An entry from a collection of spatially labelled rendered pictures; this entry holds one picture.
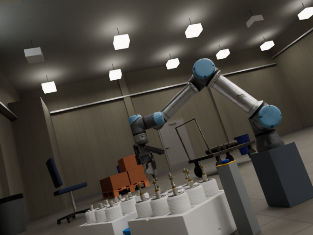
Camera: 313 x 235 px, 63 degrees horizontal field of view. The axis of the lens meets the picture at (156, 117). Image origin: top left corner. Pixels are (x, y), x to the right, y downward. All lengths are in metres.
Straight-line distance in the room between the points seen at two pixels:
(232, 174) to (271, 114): 0.40
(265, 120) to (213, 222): 0.56
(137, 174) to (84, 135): 5.08
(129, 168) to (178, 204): 5.30
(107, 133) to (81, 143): 1.13
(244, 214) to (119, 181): 5.24
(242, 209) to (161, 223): 0.35
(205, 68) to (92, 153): 9.75
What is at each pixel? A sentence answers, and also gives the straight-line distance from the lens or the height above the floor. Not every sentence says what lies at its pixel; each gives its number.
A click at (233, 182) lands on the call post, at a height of 0.23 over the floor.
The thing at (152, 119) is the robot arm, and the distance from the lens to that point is 1.40.
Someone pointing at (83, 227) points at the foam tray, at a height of 0.17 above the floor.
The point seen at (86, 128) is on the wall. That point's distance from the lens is 11.12.
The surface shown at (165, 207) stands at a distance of 1.24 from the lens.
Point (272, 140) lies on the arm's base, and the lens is 1.53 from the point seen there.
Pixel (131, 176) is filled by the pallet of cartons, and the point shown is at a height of 0.34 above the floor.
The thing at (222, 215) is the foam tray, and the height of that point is 0.09.
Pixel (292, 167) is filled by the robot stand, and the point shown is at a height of 0.18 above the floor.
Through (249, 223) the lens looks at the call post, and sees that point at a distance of 1.22.
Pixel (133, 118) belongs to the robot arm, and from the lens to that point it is 1.42.
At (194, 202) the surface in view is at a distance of 1.24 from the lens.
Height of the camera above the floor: 0.39
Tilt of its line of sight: 10 degrees up
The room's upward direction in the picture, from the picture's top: 17 degrees counter-clockwise
